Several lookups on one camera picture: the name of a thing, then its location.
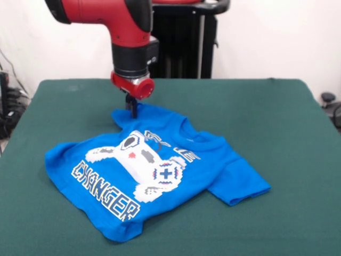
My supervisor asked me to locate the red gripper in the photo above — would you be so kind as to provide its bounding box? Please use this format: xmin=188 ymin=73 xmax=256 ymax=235
xmin=110 ymin=70 xmax=156 ymax=119

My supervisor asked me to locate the blue printed shirt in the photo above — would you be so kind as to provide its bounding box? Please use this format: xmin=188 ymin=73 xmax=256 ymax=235
xmin=44 ymin=102 xmax=272 ymax=243

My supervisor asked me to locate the black box device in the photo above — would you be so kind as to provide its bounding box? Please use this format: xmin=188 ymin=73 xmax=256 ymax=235
xmin=0 ymin=71 xmax=10 ymax=116

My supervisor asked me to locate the dark green table cloth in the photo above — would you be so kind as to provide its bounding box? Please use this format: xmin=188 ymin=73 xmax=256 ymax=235
xmin=0 ymin=78 xmax=341 ymax=256

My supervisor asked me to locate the black office chair base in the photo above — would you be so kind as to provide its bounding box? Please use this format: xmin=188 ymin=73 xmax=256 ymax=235
xmin=320 ymin=92 xmax=341 ymax=134

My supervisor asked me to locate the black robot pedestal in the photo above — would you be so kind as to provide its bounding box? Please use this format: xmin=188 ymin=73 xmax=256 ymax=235
xmin=148 ymin=0 xmax=231 ymax=79

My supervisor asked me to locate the black cable tangle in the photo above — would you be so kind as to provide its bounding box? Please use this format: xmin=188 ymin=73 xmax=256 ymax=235
xmin=0 ymin=49 xmax=31 ymax=140

